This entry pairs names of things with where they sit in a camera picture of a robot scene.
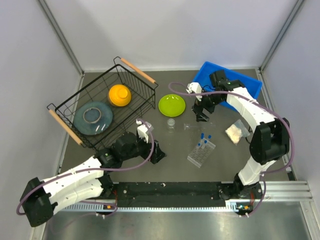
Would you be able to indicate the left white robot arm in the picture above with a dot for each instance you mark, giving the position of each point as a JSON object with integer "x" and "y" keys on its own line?
{"x": 42, "y": 199}

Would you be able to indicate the green plastic plate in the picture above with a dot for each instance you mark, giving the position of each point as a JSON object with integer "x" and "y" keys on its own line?
{"x": 172, "y": 105}

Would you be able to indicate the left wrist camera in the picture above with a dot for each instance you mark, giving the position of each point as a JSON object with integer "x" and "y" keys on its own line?
{"x": 143, "y": 130}

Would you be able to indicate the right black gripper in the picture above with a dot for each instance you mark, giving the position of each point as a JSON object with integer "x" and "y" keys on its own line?
{"x": 198, "y": 108}

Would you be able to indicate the orange ribbed bowl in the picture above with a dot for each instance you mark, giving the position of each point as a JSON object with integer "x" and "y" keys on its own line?
{"x": 119, "y": 95}

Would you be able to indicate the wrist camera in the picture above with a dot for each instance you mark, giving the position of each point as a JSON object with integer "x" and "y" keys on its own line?
{"x": 143, "y": 130}
{"x": 194, "y": 88}

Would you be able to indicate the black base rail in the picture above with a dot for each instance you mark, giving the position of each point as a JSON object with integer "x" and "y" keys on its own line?
{"x": 171, "y": 195}

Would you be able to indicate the clear glass bottle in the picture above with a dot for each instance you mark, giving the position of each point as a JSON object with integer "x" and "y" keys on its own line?
{"x": 171, "y": 125}

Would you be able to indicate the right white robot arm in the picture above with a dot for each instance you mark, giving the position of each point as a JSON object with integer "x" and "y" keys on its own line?
{"x": 270, "y": 140}

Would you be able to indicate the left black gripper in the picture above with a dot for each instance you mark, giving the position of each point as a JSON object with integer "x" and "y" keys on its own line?
{"x": 157, "y": 153}

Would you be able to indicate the blue ceramic plate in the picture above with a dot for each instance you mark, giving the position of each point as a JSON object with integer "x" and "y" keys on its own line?
{"x": 93, "y": 118}

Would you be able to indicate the beige sponge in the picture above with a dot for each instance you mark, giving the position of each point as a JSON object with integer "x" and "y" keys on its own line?
{"x": 237, "y": 131}

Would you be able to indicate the clear test tube rack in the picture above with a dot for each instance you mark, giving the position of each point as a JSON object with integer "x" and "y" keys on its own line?
{"x": 199, "y": 155}

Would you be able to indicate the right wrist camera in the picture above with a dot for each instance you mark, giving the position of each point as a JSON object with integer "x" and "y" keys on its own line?
{"x": 194, "y": 88}

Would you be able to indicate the blue plastic bin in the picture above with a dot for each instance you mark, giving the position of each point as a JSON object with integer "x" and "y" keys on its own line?
{"x": 203, "y": 78}

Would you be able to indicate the glass thistle funnel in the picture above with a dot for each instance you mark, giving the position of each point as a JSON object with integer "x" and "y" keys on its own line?
{"x": 201, "y": 125}

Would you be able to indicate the black wire basket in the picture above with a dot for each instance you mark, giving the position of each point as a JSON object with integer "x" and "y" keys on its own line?
{"x": 143, "y": 90}

